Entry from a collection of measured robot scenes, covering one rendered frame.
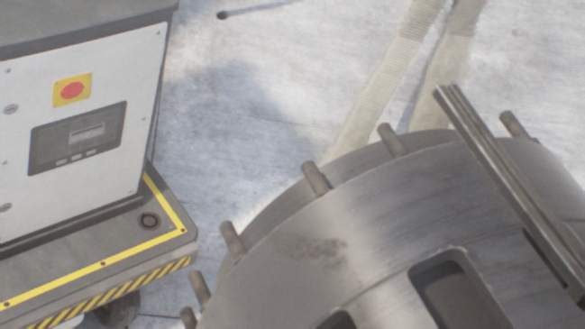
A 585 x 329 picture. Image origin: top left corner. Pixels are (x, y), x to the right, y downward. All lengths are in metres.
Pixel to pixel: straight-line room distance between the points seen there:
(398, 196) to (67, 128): 0.74
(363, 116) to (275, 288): 0.24
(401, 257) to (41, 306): 0.93
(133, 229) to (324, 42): 1.09
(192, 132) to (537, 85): 1.00
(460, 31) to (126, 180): 0.88
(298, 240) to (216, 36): 1.73
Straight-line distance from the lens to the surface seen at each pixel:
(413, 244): 1.11
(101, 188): 1.92
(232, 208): 2.47
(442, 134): 1.29
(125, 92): 1.74
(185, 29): 2.84
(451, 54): 1.25
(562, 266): 1.13
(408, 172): 1.16
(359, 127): 1.26
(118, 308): 2.14
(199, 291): 1.27
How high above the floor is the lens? 1.94
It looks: 48 degrees down
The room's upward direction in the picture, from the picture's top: 20 degrees clockwise
